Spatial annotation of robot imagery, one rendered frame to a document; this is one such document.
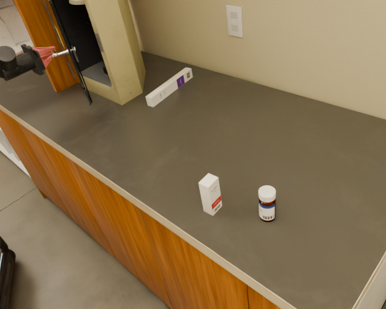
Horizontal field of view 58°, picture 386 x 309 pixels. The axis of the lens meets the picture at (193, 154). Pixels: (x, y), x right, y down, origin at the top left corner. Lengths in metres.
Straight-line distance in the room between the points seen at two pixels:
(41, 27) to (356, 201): 1.33
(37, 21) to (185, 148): 0.84
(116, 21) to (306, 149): 0.80
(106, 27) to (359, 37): 0.83
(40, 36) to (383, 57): 1.27
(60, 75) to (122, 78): 0.38
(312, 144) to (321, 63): 0.31
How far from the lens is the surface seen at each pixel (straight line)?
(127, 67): 1.42
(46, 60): 1.36
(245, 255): 0.83
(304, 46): 1.29
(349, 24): 1.20
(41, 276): 2.24
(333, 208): 0.93
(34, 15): 1.62
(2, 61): 1.26
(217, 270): 0.98
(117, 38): 1.37
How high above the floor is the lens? 1.63
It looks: 39 degrees down
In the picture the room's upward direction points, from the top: 11 degrees counter-clockwise
